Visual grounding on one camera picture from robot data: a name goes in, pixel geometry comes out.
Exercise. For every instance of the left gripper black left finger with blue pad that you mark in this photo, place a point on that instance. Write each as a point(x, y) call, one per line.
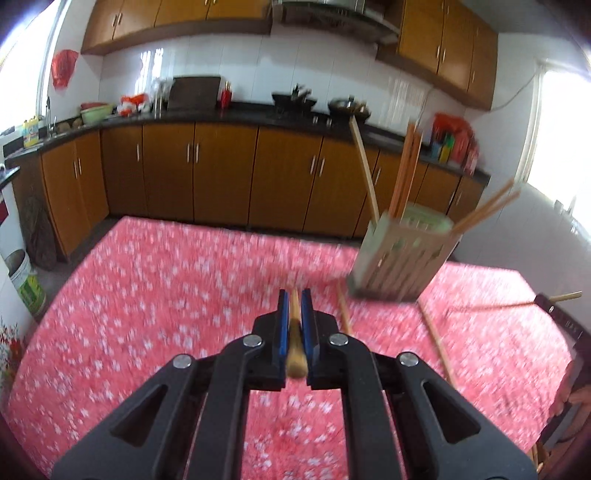
point(187, 421)

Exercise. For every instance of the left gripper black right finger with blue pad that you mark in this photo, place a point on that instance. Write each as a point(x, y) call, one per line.
point(402, 419)

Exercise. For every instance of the steel perforated utensil holder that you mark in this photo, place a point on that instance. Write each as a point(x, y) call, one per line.
point(399, 258)

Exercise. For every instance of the brown lower kitchen cabinets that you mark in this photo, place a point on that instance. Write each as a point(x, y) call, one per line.
point(228, 174)

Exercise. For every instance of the red floral tablecloth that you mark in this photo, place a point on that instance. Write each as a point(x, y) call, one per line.
point(152, 290)

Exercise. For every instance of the black right gripper tip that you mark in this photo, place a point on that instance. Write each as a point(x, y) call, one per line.
point(561, 318)

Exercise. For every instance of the bamboo chopstick right group middle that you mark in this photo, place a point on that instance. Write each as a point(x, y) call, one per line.
point(495, 198)

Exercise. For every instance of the bamboo chopstick group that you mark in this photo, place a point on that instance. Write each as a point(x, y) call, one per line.
point(495, 198)
point(410, 174)
point(494, 208)

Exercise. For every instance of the bamboo chopstick right group outer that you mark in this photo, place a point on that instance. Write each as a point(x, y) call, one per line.
point(494, 208)

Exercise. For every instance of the white bucket on floor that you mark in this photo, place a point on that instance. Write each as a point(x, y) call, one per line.
point(26, 282)

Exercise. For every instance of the bamboo chopstick right group inner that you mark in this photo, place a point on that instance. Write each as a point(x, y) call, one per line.
point(410, 174)

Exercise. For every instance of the red bag on right counter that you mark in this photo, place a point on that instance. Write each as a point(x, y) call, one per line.
point(454, 143)

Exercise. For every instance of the black wok right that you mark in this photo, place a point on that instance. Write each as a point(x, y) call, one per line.
point(342, 109)

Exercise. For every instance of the black wok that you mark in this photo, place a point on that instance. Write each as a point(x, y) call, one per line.
point(342, 109)
point(298, 100)

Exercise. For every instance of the red white bag on counter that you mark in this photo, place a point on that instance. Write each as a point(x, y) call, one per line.
point(131, 105)

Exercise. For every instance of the green basin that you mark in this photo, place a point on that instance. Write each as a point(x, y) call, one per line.
point(96, 114)

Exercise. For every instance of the red bottle on counter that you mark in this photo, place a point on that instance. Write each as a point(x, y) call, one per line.
point(226, 96)

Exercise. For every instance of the dark cutting board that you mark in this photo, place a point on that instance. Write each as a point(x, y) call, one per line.
point(189, 93)

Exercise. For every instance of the black wok left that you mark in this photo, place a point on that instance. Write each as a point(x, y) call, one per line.
point(298, 100)

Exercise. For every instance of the yellow detergent bottle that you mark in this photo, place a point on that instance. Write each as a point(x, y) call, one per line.
point(30, 132)

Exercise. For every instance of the brown upper cabinets right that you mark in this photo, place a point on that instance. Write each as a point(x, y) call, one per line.
point(447, 45)

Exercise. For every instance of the brown upper cabinets left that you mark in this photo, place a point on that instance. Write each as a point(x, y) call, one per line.
point(116, 25)

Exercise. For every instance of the steel range hood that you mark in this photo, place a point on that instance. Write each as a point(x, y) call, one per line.
point(354, 19)

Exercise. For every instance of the red plastic bag on wall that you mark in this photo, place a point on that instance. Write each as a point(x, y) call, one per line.
point(63, 67)

